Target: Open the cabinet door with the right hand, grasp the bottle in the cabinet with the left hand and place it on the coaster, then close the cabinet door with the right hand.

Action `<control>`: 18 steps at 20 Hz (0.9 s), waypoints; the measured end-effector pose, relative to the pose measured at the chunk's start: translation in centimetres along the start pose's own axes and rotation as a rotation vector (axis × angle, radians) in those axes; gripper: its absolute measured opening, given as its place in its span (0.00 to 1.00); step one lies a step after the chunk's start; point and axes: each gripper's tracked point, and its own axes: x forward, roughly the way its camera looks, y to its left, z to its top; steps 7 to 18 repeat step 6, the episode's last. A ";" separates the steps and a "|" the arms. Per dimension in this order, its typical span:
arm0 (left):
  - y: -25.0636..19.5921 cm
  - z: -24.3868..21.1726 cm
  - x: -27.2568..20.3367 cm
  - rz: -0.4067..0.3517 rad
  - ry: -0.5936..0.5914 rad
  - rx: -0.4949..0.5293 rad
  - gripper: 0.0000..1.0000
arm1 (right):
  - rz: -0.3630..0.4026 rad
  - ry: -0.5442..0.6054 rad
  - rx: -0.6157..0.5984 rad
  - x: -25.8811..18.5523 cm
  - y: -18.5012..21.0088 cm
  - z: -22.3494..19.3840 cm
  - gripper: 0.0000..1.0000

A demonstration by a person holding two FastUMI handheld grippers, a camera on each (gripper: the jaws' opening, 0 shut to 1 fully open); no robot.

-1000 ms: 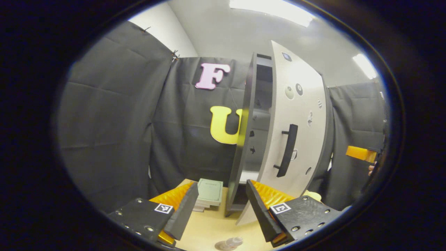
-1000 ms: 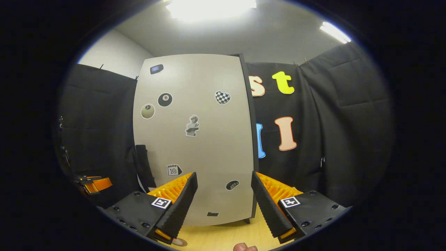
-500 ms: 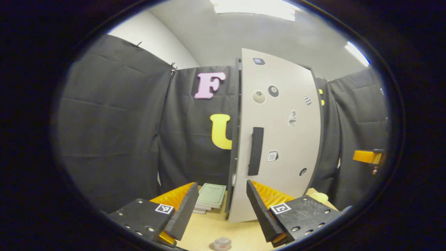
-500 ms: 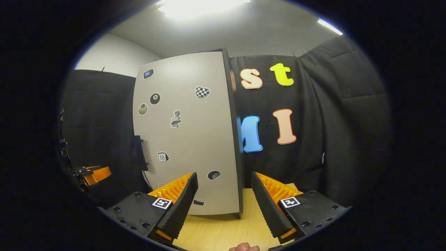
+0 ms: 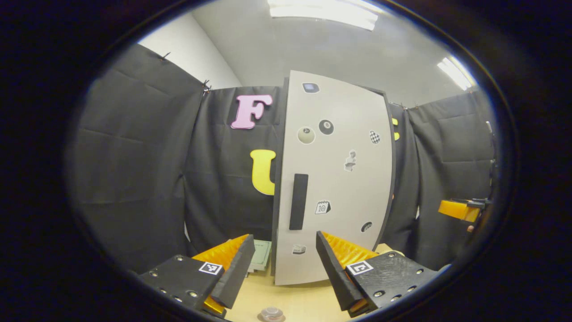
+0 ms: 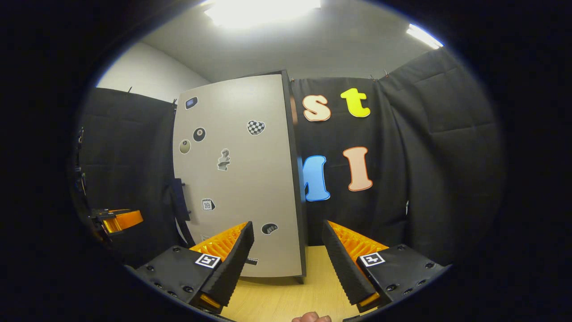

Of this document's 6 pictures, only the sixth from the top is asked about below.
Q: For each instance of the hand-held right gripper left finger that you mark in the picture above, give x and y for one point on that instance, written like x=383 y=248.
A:
x=234 y=264

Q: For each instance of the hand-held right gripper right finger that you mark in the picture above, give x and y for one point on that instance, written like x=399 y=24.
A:
x=342 y=264

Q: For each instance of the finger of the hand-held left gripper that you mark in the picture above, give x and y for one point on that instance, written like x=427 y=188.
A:
x=125 y=220

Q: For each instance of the black backdrop cloth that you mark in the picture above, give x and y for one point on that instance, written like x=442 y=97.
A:
x=424 y=156

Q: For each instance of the long ceiling light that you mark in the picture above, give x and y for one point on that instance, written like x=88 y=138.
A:
x=424 y=36
x=261 y=11

